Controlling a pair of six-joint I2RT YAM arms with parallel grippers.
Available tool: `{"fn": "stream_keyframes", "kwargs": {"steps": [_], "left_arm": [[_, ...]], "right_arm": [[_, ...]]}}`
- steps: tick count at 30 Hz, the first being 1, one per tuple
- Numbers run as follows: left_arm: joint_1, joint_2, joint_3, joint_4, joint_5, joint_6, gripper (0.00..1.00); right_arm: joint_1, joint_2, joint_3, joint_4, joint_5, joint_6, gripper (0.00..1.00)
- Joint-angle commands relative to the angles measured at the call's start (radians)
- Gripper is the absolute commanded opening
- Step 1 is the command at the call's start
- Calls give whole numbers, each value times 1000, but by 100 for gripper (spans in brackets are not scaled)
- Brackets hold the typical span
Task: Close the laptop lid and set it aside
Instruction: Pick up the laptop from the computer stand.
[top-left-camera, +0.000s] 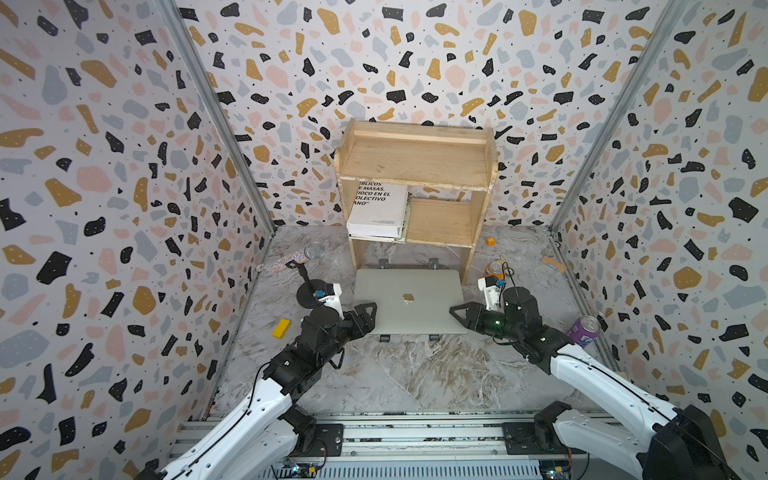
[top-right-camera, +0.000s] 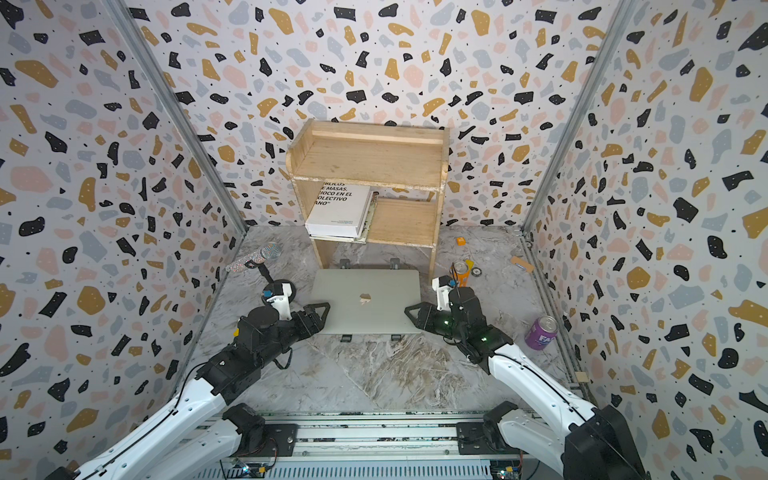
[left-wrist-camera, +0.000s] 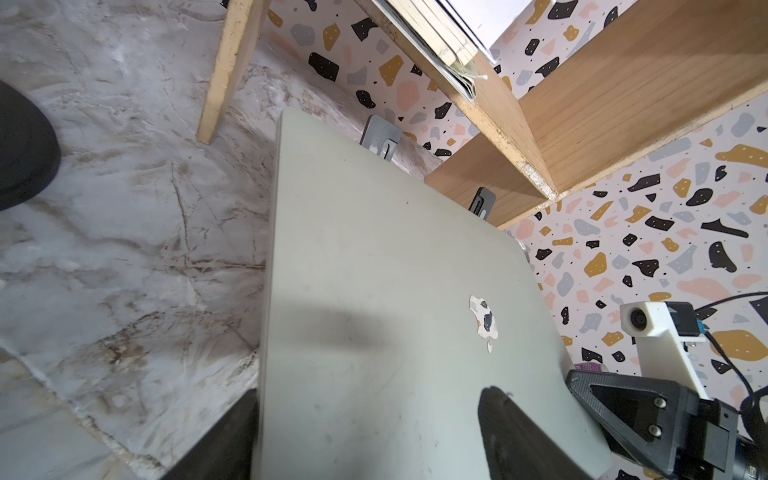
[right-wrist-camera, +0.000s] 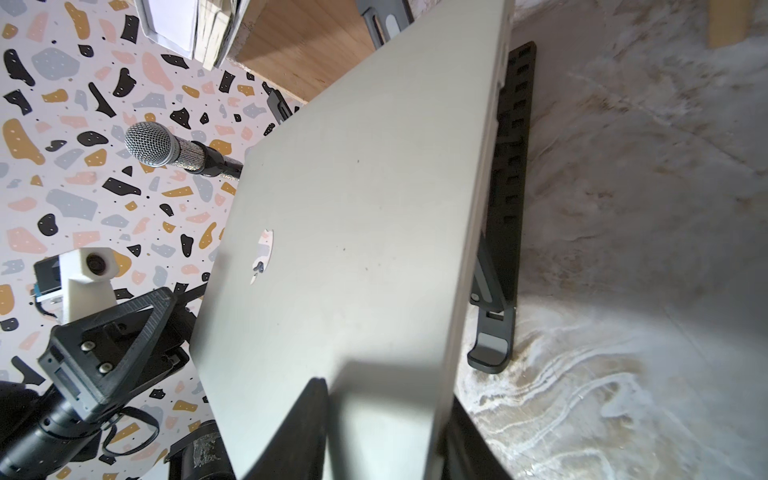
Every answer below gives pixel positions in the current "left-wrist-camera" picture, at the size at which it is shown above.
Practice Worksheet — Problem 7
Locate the colourful thin book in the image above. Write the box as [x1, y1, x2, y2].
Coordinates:
[375, 0, 494, 102]

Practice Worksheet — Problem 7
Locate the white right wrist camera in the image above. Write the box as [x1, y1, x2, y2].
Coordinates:
[620, 301, 710, 400]

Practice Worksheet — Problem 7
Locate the microphone on black stand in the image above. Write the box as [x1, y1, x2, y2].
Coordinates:
[0, 82, 61, 210]

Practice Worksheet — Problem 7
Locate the purple soda can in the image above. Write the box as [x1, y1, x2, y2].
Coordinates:
[574, 362, 604, 373]

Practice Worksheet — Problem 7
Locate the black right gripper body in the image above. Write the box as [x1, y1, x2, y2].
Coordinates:
[695, 387, 767, 479]

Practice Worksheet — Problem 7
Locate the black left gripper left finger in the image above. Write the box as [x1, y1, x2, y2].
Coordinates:
[162, 389, 259, 480]

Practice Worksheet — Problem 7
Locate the wooden shelf unit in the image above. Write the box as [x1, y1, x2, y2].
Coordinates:
[198, 1, 767, 228]

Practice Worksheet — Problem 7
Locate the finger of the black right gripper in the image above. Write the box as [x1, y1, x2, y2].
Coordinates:
[566, 369, 720, 479]

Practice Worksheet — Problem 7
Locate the silver laptop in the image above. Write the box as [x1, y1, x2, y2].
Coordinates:
[252, 108, 612, 479]

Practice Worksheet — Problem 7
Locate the white book with black text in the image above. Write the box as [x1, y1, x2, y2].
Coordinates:
[447, 0, 531, 49]

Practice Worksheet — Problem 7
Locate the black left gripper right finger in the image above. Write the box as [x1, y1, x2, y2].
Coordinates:
[477, 386, 588, 480]

